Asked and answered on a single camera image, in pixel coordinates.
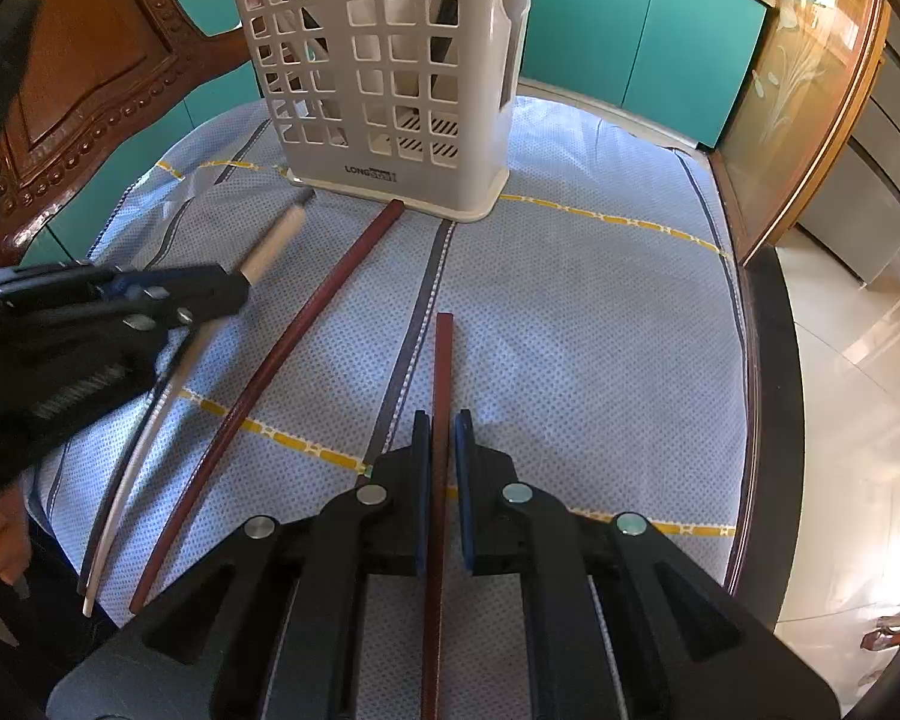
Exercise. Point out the carved wooden chair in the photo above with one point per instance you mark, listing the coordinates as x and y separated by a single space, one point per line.
82 90

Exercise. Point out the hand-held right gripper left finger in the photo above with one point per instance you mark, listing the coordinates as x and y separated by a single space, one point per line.
422 480

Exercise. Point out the white plastic utensil basket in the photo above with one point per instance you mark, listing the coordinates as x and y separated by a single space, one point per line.
450 195

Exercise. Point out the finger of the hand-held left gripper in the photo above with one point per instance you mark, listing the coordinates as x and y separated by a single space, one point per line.
131 285
210 292

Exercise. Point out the teal cabinet row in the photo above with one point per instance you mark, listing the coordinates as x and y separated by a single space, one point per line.
645 37

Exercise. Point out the dark clothing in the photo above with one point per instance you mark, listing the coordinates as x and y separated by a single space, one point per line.
45 652

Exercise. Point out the wooden glass door cabinet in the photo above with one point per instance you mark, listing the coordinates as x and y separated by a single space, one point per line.
787 127

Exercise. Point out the light blue checked cloth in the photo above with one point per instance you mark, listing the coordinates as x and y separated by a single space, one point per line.
570 315

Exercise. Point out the grey drawer unit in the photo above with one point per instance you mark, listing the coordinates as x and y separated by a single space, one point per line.
855 210

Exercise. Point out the red-brown chopstick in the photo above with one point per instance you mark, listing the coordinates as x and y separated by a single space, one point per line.
375 240
444 360

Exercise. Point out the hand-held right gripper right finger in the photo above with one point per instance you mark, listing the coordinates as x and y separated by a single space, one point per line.
461 465

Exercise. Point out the cream chopstick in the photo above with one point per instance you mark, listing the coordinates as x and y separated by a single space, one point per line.
277 240

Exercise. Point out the person's left hand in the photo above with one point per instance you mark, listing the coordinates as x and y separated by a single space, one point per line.
0 540

